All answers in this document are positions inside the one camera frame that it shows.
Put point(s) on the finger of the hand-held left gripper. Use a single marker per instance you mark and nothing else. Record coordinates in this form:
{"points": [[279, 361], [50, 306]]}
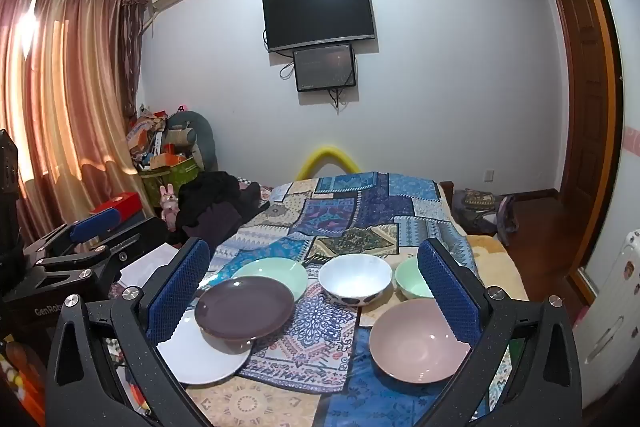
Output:
{"points": [[130, 239], [95, 224]]}

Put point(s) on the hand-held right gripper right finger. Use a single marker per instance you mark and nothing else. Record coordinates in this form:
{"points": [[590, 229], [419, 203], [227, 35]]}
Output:
{"points": [[450, 292]]}

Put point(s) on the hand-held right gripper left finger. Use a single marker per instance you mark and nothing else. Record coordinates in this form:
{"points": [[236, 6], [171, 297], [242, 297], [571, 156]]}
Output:
{"points": [[180, 287]]}

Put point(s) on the green bowl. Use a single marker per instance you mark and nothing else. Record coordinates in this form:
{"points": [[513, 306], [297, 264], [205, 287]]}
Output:
{"points": [[412, 279]]}

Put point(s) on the pink bowl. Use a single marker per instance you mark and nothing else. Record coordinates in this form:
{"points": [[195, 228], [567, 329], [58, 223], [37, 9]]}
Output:
{"points": [[415, 342]]}

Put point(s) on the purple plate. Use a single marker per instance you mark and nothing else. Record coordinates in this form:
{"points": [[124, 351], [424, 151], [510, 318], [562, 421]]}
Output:
{"points": [[240, 307]]}

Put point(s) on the white bowl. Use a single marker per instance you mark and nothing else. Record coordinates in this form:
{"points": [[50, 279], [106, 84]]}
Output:
{"points": [[355, 277]]}

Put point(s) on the green plate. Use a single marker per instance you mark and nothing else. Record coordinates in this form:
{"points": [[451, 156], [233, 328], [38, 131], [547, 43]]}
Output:
{"points": [[280, 272]]}

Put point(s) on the white paper sheet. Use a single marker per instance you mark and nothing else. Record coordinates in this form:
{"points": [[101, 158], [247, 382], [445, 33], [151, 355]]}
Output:
{"points": [[150, 262]]}

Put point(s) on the red box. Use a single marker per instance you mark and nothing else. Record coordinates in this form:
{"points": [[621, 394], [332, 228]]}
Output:
{"points": [[125, 202]]}

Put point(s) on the pink bunny toy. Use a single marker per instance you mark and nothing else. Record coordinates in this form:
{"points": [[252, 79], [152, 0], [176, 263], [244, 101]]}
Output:
{"points": [[170, 204]]}

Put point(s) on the tan blanket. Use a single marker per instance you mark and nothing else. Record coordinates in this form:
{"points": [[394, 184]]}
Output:
{"points": [[500, 267]]}

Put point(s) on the green cardboard box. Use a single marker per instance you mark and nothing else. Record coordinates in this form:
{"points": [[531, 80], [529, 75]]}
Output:
{"points": [[175, 174]]}

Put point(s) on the black clothes pile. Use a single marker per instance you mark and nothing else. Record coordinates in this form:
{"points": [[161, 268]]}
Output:
{"points": [[215, 207]]}

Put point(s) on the patterned bag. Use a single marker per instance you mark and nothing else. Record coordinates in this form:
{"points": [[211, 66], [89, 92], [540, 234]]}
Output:
{"points": [[475, 207]]}

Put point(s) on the pile of assorted clutter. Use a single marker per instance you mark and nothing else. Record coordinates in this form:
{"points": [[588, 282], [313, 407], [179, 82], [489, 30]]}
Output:
{"points": [[150, 132]]}

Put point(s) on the grey cushion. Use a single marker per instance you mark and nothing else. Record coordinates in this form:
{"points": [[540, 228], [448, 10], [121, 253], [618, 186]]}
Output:
{"points": [[205, 142]]}

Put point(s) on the blue patchwork cloth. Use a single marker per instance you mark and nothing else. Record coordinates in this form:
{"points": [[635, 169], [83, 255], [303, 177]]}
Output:
{"points": [[350, 217]]}

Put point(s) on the brown curtain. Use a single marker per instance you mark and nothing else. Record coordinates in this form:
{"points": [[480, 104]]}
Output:
{"points": [[65, 82]]}

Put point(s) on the white suitcase with stickers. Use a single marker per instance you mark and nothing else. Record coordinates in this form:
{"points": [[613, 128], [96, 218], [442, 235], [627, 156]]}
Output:
{"points": [[615, 307]]}

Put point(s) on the brown wooden door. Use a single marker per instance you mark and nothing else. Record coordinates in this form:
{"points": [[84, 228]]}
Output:
{"points": [[580, 107]]}

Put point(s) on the small black monitor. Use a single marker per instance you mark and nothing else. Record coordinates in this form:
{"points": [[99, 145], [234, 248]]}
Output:
{"points": [[325, 67]]}

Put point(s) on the white wardrobe sliding door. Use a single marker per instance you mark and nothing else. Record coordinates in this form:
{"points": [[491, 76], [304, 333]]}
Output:
{"points": [[620, 32]]}

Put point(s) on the white wall socket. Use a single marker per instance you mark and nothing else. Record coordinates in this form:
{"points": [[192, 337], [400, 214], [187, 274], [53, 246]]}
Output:
{"points": [[489, 176]]}

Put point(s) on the wall-mounted black television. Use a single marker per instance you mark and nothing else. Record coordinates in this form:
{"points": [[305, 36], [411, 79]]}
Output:
{"points": [[320, 14]]}

